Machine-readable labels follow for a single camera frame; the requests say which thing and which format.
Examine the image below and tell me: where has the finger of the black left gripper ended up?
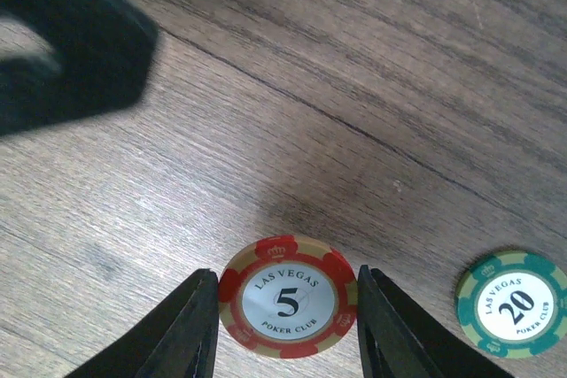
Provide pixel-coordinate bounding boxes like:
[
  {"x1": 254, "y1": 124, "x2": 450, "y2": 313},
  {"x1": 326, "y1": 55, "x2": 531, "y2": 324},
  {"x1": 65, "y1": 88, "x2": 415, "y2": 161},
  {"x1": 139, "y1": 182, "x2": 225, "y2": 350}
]
[{"x1": 1, "y1": 0, "x2": 159, "y2": 135}]

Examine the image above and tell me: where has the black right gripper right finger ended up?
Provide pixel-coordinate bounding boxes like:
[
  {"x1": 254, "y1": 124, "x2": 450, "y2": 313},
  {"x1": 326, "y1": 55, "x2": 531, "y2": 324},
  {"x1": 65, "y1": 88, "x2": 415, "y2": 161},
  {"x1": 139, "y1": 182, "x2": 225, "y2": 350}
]
[{"x1": 357, "y1": 265, "x2": 513, "y2": 378}]

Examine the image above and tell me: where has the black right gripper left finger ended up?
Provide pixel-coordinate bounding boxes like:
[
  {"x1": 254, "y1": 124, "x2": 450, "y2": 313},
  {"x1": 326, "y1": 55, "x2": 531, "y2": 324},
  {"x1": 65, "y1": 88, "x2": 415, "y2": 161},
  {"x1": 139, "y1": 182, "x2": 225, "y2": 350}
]
[{"x1": 68, "y1": 269, "x2": 219, "y2": 378}]

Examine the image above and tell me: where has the red poker chip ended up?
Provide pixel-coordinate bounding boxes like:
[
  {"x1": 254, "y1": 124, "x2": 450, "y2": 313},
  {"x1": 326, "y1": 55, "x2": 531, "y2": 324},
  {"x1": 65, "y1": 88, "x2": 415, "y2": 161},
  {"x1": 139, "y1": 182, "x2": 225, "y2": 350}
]
[{"x1": 218, "y1": 235, "x2": 358, "y2": 359}]

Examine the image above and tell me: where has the teal poker chip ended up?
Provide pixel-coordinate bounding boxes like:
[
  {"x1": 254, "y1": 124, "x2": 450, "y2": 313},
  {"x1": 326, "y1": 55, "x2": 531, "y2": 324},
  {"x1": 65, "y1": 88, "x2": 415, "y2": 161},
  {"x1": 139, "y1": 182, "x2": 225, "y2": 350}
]
[{"x1": 454, "y1": 250, "x2": 566, "y2": 359}]

